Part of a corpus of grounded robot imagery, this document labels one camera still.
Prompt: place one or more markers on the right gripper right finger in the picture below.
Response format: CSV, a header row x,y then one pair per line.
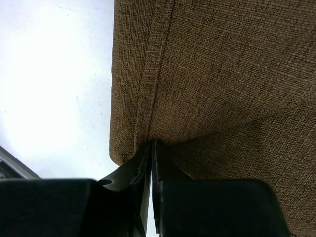
x,y
184,207

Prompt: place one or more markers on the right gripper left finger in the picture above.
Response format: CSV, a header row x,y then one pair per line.
x,y
115,206

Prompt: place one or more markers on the brown cloth napkin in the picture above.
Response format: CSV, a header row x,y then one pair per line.
x,y
229,86

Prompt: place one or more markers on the aluminium front rail frame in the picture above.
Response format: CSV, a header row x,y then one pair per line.
x,y
13,168

